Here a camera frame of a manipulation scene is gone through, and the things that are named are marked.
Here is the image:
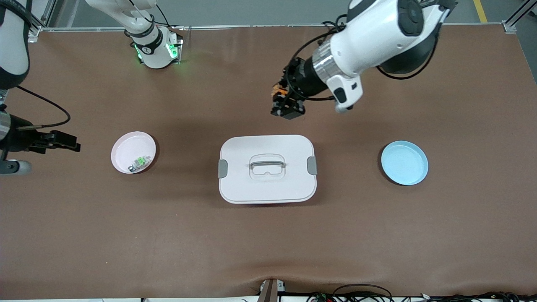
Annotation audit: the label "light blue round plate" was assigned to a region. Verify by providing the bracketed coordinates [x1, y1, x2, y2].
[381, 141, 430, 186]

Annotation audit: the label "aluminium frame post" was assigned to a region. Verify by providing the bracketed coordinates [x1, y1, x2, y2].
[503, 0, 537, 34]
[25, 0, 57, 39]

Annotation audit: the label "silver table edge rail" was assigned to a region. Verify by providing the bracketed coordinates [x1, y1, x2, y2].
[40, 24, 506, 32]

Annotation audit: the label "black looped cable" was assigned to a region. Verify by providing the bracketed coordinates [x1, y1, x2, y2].
[333, 284, 393, 302]

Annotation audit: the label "brown camera stand post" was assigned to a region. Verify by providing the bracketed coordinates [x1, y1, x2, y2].
[257, 278, 287, 302]

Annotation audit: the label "green white switch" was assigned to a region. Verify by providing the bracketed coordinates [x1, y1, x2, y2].
[128, 156, 151, 173]

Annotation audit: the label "white lidded storage box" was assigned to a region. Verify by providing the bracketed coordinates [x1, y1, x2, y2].
[218, 135, 318, 205]

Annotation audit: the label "black base power cables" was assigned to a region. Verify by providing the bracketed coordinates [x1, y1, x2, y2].
[321, 15, 351, 34]

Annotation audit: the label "brown table mat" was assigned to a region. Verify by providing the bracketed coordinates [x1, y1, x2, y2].
[0, 24, 537, 299]

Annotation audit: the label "pink round plate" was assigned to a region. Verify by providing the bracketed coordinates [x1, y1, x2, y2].
[111, 131, 157, 174]

